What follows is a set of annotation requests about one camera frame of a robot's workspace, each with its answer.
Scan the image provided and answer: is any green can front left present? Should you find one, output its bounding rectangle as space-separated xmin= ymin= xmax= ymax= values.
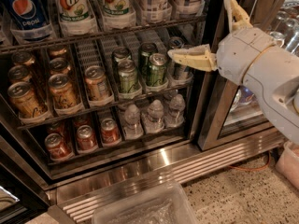
xmin=118 ymin=59 xmax=137 ymax=93

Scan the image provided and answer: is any stainless steel fridge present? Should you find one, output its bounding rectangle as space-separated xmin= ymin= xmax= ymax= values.
xmin=0 ymin=0 xmax=284 ymax=224

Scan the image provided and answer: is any red can right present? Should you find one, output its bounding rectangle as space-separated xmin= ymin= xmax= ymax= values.
xmin=100 ymin=118 xmax=121 ymax=145

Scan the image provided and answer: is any green can back right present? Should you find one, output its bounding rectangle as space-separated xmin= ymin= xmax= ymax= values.
xmin=138 ymin=42 xmax=158 ymax=77

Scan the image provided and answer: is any blue can behind glass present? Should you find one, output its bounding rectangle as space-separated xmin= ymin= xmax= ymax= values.
xmin=239 ymin=86 xmax=254 ymax=105

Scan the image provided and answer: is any gold can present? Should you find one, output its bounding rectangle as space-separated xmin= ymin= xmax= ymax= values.
xmin=8 ymin=65 xmax=32 ymax=83
xmin=11 ymin=51 xmax=36 ymax=66
xmin=7 ymin=81 xmax=48 ymax=119

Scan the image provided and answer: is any left clear water bottle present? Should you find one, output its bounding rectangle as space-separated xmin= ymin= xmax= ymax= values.
xmin=123 ymin=105 xmax=144 ymax=140

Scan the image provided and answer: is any silver slim can back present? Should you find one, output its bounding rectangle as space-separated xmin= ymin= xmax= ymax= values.
xmin=167 ymin=36 xmax=184 ymax=75

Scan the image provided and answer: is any right 7up bottle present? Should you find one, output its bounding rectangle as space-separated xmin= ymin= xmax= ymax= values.
xmin=98 ymin=0 xmax=131 ymax=28

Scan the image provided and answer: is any green can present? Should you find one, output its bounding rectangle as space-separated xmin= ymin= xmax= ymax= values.
xmin=112 ymin=47 xmax=132 ymax=66
xmin=138 ymin=42 xmax=158 ymax=77
xmin=118 ymin=59 xmax=137 ymax=93
xmin=146 ymin=53 xmax=167 ymax=87

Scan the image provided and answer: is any middle clear water bottle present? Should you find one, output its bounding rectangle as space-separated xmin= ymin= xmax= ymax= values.
xmin=141 ymin=100 xmax=164 ymax=133

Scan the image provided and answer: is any blue pepsi bottle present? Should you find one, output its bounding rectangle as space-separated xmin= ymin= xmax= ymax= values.
xmin=0 ymin=0 xmax=50 ymax=31

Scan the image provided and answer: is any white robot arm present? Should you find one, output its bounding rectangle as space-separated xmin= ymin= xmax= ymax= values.
xmin=167 ymin=0 xmax=299 ymax=144

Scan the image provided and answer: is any red can back middle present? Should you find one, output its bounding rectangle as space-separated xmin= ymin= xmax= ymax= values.
xmin=72 ymin=114 xmax=92 ymax=128

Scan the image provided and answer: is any orange cable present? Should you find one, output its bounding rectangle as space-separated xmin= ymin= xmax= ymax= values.
xmin=227 ymin=151 xmax=271 ymax=173

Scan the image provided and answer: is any red can front left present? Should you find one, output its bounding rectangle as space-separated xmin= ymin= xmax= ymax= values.
xmin=45 ymin=133 xmax=71 ymax=160

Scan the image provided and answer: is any green can back left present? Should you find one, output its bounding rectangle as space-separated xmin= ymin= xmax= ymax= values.
xmin=112 ymin=47 xmax=132 ymax=66

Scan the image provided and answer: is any white label bottle on shelf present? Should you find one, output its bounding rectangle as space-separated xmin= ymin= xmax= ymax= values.
xmin=136 ymin=0 xmax=168 ymax=23

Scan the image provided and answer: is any clear plastic bin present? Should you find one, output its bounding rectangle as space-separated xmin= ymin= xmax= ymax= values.
xmin=92 ymin=181 xmax=199 ymax=224

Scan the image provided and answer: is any gold can back left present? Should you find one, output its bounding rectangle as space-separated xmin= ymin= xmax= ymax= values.
xmin=11 ymin=51 xmax=36 ymax=66

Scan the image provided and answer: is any red can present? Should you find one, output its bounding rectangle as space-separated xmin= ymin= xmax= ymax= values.
xmin=47 ymin=121 xmax=66 ymax=137
xmin=45 ymin=133 xmax=71 ymax=160
xmin=77 ymin=125 xmax=97 ymax=150
xmin=100 ymin=118 xmax=121 ymax=145
xmin=72 ymin=114 xmax=92 ymax=128

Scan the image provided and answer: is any left 7up bottle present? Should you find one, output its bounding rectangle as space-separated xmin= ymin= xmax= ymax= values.
xmin=54 ymin=0 xmax=92 ymax=35

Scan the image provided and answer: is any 7up bottle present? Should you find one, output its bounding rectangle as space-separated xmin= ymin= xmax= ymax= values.
xmin=98 ymin=0 xmax=131 ymax=28
xmin=54 ymin=0 xmax=92 ymax=35

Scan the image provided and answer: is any red can back left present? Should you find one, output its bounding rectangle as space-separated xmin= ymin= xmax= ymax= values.
xmin=47 ymin=121 xmax=66 ymax=137

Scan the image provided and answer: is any gold can middle left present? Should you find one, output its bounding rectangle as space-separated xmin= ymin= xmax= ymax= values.
xmin=8 ymin=65 xmax=32 ymax=83

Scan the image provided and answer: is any gold can front left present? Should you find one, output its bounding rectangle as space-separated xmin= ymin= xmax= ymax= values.
xmin=7 ymin=81 xmax=48 ymax=119

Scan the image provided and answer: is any pink plastic container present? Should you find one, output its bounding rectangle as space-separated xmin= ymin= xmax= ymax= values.
xmin=276 ymin=141 xmax=299 ymax=189

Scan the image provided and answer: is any gold can column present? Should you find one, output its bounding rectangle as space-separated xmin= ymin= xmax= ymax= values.
xmin=50 ymin=57 xmax=72 ymax=75
xmin=47 ymin=46 xmax=67 ymax=59
xmin=84 ymin=65 xmax=110 ymax=101
xmin=48 ymin=74 xmax=78 ymax=109

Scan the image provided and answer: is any clear water bottle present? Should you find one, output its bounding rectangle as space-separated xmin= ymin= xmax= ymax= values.
xmin=141 ymin=100 xmax=164 ymax=133
xmin=123 ymin=105 xmax=144 ymax=140
xmin=164 ymin=94 xmax=186 ymax=128

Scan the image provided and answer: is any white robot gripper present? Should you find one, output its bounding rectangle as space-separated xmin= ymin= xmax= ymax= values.
xmin=167 ymin=0 xmax=275 ymax=85

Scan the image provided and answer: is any right clear water bottle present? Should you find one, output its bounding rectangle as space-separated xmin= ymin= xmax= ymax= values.
xmin=164 ymin=94 xmax=186 ymax=128

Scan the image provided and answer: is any green can front right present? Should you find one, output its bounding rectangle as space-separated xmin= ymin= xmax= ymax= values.
xmin=146 ymin=53 xmax=167 ymax=87

